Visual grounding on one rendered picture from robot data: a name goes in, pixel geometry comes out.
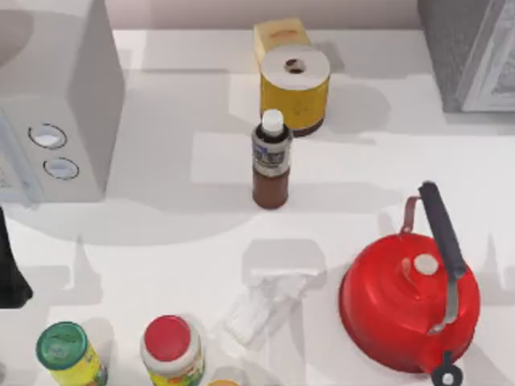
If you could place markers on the microwave knob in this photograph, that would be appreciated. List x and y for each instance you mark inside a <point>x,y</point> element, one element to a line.
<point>47,136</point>
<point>61,167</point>

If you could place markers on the yellow jar with red lid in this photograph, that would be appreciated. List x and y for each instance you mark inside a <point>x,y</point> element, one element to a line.
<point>171,354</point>

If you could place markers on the pale yellow box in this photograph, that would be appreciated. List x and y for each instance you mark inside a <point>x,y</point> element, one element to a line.
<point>277,36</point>

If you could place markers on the yellow canister with white lid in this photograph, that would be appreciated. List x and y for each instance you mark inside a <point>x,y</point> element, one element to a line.
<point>295,94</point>

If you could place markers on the pale microwave oven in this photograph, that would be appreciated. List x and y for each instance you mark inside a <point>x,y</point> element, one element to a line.
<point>60,80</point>

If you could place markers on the brown bottle with white cap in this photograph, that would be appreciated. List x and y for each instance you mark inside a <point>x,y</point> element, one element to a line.
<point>271,161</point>

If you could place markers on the grey cabinet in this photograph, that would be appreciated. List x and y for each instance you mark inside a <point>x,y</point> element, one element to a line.
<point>470,52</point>

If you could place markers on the yellow jar with green lid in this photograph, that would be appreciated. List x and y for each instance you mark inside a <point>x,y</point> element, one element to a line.
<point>68,354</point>

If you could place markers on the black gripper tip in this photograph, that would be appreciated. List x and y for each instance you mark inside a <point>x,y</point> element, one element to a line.
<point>10,273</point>

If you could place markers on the orange-topped object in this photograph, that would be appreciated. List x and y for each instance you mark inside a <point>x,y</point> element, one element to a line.
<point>224,383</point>

